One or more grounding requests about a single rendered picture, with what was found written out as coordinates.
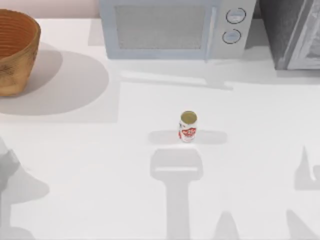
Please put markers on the red and white can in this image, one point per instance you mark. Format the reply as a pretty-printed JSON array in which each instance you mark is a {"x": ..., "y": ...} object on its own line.
[{"x": 188, "y": 131}]

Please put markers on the grey cabinet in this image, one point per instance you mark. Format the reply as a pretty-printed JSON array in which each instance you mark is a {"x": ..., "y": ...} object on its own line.
[{"x": 292, "y": 32}]

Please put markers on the microwave oven door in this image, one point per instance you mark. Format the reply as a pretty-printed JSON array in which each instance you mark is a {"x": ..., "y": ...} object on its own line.
[{"x": 157, "y": 30}]

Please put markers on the brown woven basket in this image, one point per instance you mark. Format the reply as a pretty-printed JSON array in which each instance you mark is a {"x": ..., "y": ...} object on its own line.
[{"x": 15, "y": 60}]

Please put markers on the round microwave knob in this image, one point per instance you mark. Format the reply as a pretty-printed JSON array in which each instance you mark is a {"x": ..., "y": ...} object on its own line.
[
  {"x": 235, "y": 15},
  {"x": 231, "y": 36}
]

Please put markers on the pale microwave oven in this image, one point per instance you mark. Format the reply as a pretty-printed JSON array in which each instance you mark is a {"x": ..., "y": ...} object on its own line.
[{"x": 175, "y": 27}]

